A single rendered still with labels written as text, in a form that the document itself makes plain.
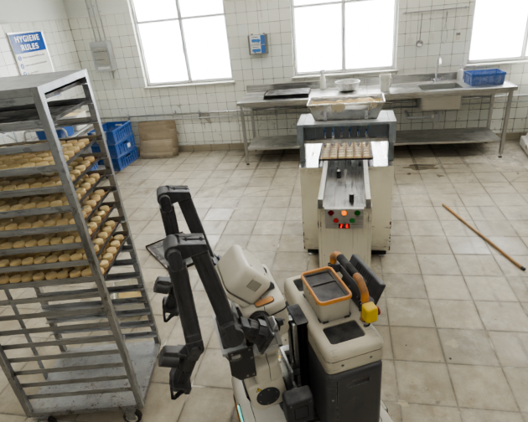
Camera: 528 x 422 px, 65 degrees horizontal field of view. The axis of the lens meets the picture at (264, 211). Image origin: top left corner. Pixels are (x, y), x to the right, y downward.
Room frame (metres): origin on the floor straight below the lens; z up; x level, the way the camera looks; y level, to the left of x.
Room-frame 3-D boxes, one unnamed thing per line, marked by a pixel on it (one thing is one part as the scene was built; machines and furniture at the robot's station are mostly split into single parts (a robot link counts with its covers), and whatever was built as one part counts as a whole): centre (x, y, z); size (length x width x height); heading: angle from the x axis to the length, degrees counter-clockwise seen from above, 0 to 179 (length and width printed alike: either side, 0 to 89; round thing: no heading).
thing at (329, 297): (1.42, -0.23, 0.87); 0.23 x 0.15 x 0.11; 13
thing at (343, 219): (2.27, -0.50, 0.77); 0.24 x 0.04 x 0.14; 77
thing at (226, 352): (1.32, 0.17, 0.77); 0.28 x 0.16 x 0.22; 13
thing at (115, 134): (6.19, 2.17, 0.50); 0.60 x 0.40 x 0.20; 170
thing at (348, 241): (2.62, -0.58, 0.45); 0.70 x 0.34 x 0.90; 167
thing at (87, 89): (2.02, 0.76, 0.97); 0.03 x 0.03 x 1.70; 89
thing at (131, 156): (6.19, 2.17, 0.10); 0.60 x 0.40 x 0.20; 165
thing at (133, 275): (2.00, 1.07, 0.69); 0.64 x 0.03 x 0.03; 89
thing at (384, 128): (3.11, -0.70, 1.01); 0.72 x 0.33 x 0.34; 77
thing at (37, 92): (1.57, 0.77, 0.97); 0.03 x 0.03 x 1.70; 89
